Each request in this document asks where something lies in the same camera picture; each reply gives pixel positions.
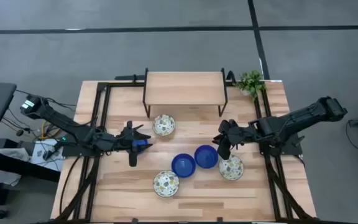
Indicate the green potted plant white pot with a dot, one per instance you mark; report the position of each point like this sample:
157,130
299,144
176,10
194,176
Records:
250,82

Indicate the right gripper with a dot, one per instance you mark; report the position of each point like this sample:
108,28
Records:
238,133

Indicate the wooden shelf riser black legs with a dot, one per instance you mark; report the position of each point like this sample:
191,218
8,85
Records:
183,88

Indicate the white box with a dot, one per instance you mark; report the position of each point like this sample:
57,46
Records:
40,155

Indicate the black metal table frame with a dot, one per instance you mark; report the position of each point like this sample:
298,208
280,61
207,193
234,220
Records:
126,84

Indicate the black caster wheel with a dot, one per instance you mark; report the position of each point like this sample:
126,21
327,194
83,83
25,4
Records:
0,214

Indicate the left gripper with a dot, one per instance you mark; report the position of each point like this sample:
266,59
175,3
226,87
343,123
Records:
121,141

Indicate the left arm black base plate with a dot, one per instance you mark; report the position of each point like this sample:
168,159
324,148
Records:
73,151

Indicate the white plastic bag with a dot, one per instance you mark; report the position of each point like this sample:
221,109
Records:
8,177

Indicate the small black puck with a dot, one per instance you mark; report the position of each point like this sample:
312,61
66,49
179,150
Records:
20,132

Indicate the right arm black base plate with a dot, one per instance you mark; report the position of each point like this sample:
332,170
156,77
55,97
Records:
294,146

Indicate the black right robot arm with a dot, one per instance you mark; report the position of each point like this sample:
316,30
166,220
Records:
303,116

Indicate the speckled bowl with yellow outside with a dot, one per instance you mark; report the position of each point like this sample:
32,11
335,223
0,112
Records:
163,125
232,169
166,183

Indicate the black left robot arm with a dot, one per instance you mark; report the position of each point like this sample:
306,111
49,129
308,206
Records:
57,119

